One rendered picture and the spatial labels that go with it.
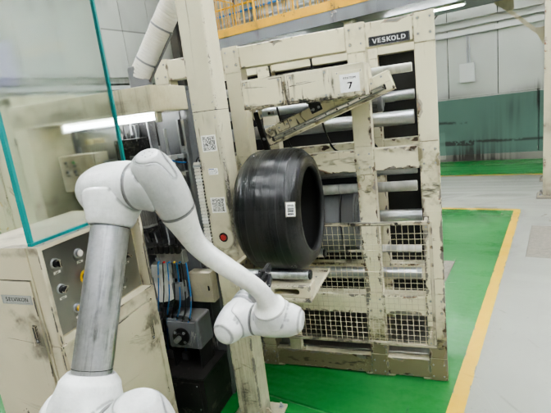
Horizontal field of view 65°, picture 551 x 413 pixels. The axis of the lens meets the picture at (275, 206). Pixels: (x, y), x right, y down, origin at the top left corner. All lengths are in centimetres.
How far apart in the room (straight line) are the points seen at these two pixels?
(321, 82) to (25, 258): 140
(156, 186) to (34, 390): 112
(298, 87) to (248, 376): 147
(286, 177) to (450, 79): 925
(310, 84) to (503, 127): 878
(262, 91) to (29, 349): 146
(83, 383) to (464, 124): 1011
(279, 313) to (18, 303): 95
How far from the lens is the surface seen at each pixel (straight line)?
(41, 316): 176
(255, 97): 217
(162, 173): 109
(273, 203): 172
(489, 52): 1073
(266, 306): 133
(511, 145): 1067
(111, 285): 119
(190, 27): 204
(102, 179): 120
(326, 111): 220
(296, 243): 177
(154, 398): 109
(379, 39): 235
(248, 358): 231
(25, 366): 195
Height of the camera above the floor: 161
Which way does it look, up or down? 12 degrees down
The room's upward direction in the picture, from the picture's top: 7 degrees counter-clockwise
